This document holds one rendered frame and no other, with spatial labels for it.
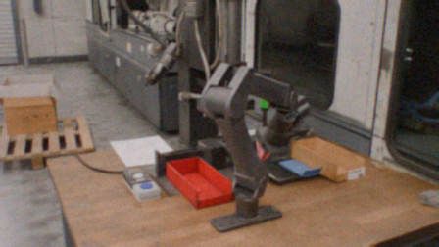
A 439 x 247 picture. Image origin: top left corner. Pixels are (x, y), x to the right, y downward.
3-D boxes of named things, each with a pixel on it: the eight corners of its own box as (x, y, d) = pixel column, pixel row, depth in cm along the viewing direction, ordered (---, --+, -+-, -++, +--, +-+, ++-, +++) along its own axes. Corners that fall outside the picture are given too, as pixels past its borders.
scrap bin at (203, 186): (197, 210, 125) (197, 191, 124) (166, 178, 147) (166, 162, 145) (233, 202, 131) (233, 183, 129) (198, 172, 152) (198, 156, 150)
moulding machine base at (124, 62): (87, 65, 952) (83, 20, 923) (133, 63, 991) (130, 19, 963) (158, 138, 470) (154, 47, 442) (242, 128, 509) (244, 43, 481)
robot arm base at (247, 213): (208, 195, 117) (220, 206, 111) (270, 181, 126) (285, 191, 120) (208, 222, 119) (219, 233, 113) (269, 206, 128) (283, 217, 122)
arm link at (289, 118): (278, 118, 131) (287, 101, 126) (293, 129, 129) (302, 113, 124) (265, 125, 126) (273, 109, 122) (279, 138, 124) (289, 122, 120)
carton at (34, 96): (7, 120, 484) (1, 75, 470) (64, 116, 503) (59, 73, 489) (-1, 138, 424) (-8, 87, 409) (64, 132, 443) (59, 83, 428)
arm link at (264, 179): (243, 165, 122) (229, 171, 118) (268, 173, 117) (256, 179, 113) (242, 185, 124) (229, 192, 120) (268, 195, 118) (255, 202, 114)
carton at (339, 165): (335, 185, 144) (337, 164, 142) (290, 161, 165) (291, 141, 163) (364, 178, 150) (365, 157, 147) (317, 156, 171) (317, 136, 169)
